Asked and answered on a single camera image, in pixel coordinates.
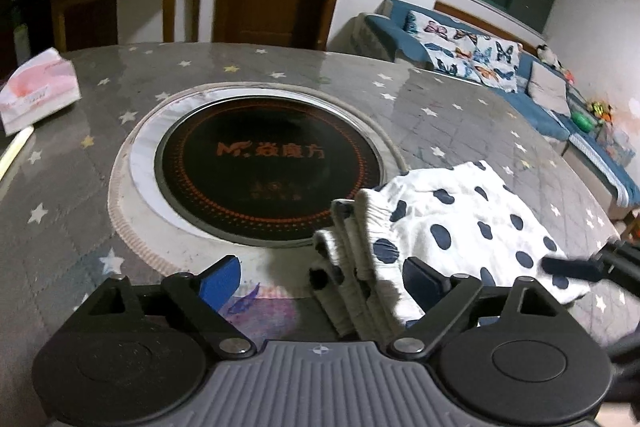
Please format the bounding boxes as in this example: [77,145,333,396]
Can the grey star-patterned table cover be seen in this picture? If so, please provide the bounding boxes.
[0,42,626,408]

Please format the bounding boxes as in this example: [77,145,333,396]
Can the brown wooden chair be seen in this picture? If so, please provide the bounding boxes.
[620,207,640,243]

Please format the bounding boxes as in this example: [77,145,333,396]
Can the clear plastic toy bin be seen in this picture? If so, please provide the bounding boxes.
[600,124,638,165]

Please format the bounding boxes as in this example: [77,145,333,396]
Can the white polka dot pants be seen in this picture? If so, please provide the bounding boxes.
[310,159,593,340]

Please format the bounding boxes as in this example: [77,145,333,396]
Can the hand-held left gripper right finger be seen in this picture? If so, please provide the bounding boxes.
[390,257,553,358]

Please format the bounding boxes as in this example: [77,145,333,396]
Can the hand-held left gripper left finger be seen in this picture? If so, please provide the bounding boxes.
[97,255,253,358]

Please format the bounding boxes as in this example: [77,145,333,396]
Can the blue sofa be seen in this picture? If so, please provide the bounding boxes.
[327,0,640,208]

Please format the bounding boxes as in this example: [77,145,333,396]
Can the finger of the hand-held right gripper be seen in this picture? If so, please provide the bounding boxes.
[542,241,640,303]

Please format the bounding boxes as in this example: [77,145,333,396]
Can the black round induction cooktop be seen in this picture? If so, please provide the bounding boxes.
[154,94,385,248]

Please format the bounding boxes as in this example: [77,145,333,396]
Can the beige cushion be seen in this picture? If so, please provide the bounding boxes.
[527,61,571,116]

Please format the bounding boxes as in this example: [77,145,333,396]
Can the white ring around cooktop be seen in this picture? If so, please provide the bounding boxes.
[107,81,408,273]

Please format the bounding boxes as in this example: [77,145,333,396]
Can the white butterfly print blanket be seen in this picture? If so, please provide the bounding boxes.
[404,10,521,94]

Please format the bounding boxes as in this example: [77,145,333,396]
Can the black and white plush toy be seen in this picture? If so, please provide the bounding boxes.
[536,44,563,70]

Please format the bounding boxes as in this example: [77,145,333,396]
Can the white pen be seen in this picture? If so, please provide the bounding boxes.
[0,124,36,180]

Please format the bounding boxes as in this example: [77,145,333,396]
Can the pink tissue box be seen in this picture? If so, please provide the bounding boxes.
[0,48,82,136]

